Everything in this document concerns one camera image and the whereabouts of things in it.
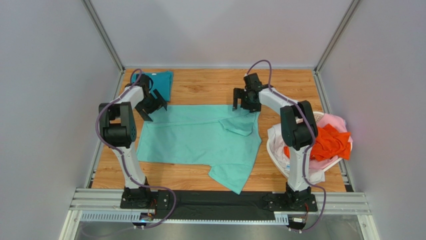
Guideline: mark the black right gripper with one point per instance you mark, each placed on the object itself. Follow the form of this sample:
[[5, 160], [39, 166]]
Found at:
[[242, 94]]

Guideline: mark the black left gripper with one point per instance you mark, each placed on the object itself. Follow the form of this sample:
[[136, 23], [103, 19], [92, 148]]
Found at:
[[142, 110]]

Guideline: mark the mint green t shirt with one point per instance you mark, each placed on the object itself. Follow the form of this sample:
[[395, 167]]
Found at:
[[213, 135]]

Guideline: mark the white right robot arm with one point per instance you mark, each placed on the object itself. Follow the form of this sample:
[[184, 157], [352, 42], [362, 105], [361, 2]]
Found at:
[[297, 124]]

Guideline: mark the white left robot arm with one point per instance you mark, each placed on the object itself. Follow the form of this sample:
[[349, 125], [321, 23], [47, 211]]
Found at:
[[116, 128]]

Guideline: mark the folded teal t shirt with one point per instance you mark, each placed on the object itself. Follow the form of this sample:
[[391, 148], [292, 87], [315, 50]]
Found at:
[[162, 82]]

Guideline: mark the white laundry basket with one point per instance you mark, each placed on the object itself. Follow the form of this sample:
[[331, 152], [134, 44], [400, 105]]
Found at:
[[297, 156]]

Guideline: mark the orange t shirt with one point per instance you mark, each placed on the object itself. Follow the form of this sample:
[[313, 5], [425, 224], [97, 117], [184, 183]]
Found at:
[[331, 143]]

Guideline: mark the black cloth strip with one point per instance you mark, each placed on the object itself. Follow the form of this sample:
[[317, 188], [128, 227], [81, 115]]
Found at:
[[220, 206]]

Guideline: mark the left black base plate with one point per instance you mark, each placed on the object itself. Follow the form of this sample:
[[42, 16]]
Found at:
[[144, 198]]

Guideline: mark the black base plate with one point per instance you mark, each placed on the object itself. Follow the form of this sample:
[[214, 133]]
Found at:
[[144, 198], [293, 202]]

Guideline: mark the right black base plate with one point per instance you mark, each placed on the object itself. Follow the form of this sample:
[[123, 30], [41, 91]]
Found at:
[[293, 202]]

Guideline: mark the aluminium front rail frame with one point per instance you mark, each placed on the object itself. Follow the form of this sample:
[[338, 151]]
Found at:
[[102, 205]]

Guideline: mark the left aluminium corner post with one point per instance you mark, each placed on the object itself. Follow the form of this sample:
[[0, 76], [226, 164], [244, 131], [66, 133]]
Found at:
[[94, 16]]

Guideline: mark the aluminium corner post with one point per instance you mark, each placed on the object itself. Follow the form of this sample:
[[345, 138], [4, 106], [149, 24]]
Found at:
[[94, 16], [348, 15]]

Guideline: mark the right aluminium corner post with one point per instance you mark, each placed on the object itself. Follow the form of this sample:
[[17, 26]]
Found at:
[[348, 15]]

